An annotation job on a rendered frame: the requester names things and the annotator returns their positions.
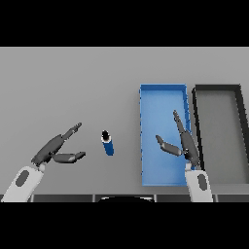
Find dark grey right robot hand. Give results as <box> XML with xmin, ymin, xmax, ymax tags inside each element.
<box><xmin>155</xmin><ymin>109</ymin><xmax>201</xmax><ymax>170</ymax></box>

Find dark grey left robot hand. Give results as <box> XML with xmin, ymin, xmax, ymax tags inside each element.
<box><xmin>30</xmin><ymin>122</ymin><xmax>88</xmax><ymax>167</ymax></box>

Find blue bin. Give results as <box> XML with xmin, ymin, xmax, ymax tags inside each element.
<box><xmin>138</xmin><ymin>84</ymin><xmax>196</xmax><ymax>187</ymax></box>

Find dark grey bin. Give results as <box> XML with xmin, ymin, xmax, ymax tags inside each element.
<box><xmin>191</xmin><ymin>84</ymin><xmax>249</xmax><ymax>186</ymax></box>

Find blue pipe with dark end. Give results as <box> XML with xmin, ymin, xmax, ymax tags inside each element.
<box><xmin>100</xmin><ymin>129</ymin><xmax>115</xmax><ymax>157</ymax></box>

